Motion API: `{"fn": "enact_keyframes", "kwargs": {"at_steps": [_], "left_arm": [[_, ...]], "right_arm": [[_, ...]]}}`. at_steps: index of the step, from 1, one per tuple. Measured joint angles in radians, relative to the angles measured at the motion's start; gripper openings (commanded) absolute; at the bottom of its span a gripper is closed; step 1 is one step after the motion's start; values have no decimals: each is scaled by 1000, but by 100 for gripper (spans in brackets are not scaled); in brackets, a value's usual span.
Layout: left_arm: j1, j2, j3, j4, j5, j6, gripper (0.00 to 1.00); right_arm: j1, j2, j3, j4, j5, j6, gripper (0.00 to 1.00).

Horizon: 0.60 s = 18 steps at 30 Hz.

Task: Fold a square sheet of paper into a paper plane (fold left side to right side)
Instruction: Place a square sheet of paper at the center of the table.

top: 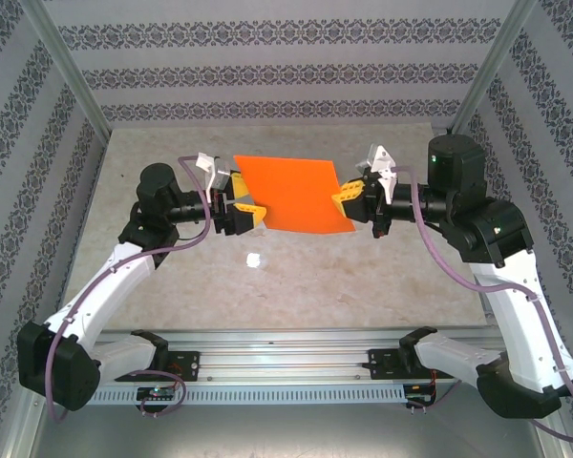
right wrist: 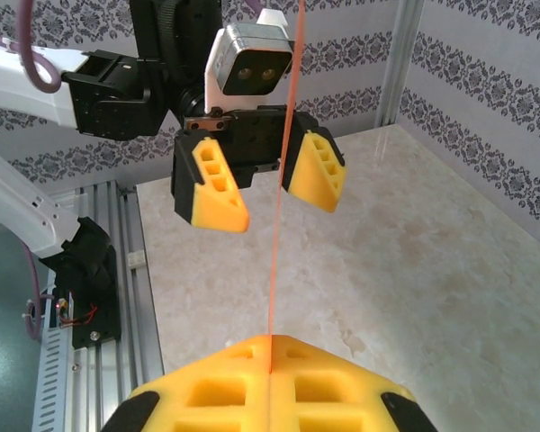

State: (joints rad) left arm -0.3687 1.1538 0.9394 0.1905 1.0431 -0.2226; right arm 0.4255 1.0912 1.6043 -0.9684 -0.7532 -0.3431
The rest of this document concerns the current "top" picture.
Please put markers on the small circuit board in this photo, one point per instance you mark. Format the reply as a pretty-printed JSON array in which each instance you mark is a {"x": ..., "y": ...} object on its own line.
[
  {"x": 155, "y": 392},
  {"x": 418, "y": 395}
]

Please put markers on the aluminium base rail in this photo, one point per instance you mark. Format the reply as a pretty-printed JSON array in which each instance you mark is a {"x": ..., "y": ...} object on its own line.
[{"x": 286, "y": 355}]

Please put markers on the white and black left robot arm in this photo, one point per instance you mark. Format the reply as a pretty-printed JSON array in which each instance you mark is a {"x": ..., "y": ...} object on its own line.
[{"x": 105, "y": 281}]

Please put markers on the orange paper sheet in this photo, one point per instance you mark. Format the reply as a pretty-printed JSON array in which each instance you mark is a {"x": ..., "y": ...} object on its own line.
[{"x": 296, "y": 195}]

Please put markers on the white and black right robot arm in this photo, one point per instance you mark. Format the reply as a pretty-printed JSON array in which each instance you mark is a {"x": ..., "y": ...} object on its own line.
[{"x": 515, "y": 324}]

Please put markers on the aluminium frame post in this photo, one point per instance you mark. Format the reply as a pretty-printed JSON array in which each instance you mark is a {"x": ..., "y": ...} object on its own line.
[
  {"x": 494, "y": 67},
  {"x": 64, "y": 67}
]

